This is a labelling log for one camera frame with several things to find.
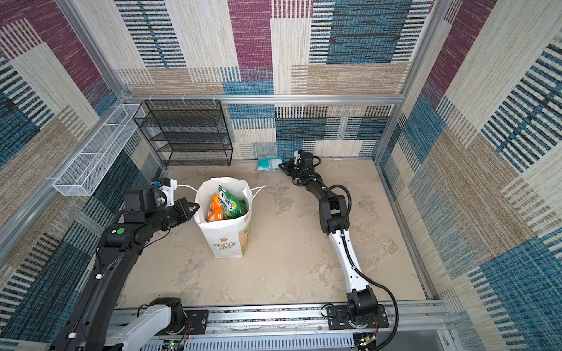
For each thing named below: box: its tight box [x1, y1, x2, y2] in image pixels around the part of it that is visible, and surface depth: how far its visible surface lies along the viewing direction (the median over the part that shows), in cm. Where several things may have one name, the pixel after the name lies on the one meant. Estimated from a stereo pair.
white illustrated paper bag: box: [177, 176, 266, 259], surface depth 80 cm
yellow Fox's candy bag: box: [216, 185, 246, 221], surface depth 81 cm
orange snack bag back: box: [207, 194, 224, 223], surface depth 80 cm
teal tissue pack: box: [256, 157, 284, 172], surface depth 117 cm
